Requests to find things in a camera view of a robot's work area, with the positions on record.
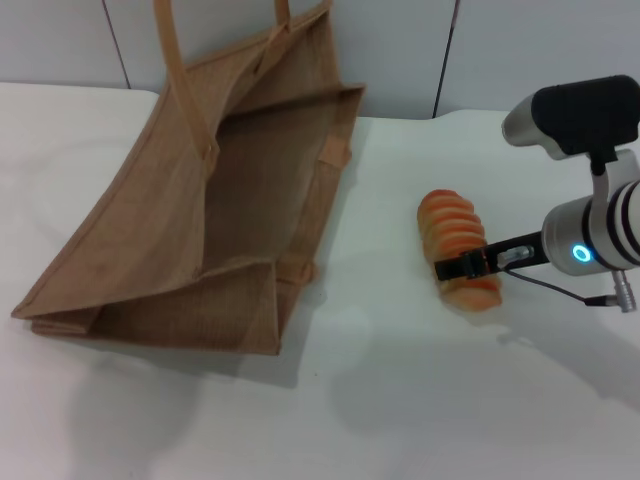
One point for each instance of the orange sliced bread loaf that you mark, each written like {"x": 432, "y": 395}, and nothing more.
{"x": 450, "y": 225}

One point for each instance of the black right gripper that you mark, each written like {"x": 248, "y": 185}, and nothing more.
{"x": 522, "y": 250}

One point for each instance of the brown jute handbag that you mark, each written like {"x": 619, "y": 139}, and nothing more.
{"x": 150, "y": 225}

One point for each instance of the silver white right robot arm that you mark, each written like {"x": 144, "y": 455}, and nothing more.
{"x": 607, "y": 227}

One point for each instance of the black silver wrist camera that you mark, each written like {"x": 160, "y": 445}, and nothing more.
{"x": 585, "y": 112}

